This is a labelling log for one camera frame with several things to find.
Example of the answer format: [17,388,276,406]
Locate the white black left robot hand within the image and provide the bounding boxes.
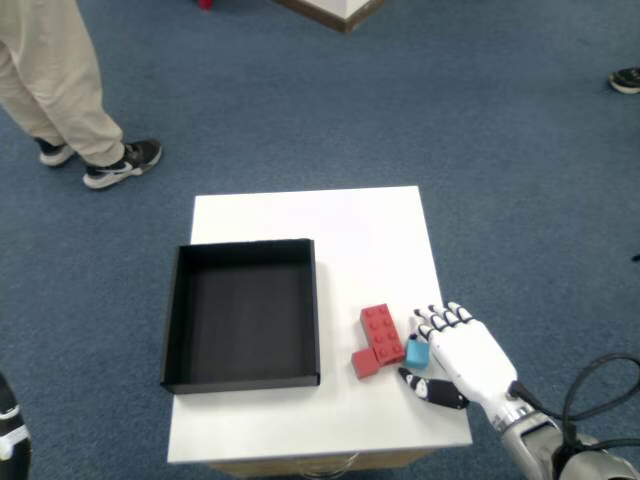
[0,372,32,480]

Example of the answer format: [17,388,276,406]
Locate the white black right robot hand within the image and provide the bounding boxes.
[398,301,519,417]

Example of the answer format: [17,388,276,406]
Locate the blue cube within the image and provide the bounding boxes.
[404,333,431,370]

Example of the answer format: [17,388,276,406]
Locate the red cube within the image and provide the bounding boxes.
[351,348,381,381]

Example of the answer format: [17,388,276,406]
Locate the black open box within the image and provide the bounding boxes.
[159,238,321,396]

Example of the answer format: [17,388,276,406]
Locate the red studded building brick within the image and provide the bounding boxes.
[359,303,406,368]

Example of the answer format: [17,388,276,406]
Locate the black sneaker with white sole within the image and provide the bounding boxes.
[608,66,640,95]

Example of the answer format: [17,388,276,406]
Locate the beige trousers of person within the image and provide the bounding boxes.
[0,0,126,169]

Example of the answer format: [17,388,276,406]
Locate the white plinth with brown base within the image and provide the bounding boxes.
[272,0,386,35]

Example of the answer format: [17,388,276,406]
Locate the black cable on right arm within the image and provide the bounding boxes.
[508,352,640,451]

